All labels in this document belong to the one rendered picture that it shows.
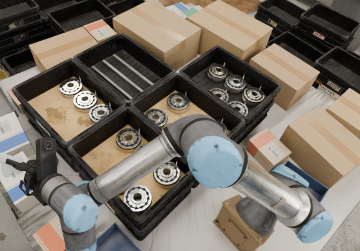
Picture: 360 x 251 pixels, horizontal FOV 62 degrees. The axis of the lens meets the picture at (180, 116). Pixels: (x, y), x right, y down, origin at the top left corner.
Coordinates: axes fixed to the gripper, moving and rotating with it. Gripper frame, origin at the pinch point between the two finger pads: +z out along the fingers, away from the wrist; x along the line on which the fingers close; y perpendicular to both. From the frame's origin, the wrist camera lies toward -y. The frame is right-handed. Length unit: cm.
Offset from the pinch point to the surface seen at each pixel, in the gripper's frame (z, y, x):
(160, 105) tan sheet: 7, -16, 62
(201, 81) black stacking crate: 4, -32, 83
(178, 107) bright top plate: -1, -18, 64
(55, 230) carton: -1.2, 31.1, 16.1
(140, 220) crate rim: -28.2, 13.6, 27.0
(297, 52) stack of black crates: 9, -72, 207
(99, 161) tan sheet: 4.2, 8.2, 32.4
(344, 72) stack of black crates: -32, -64, 201
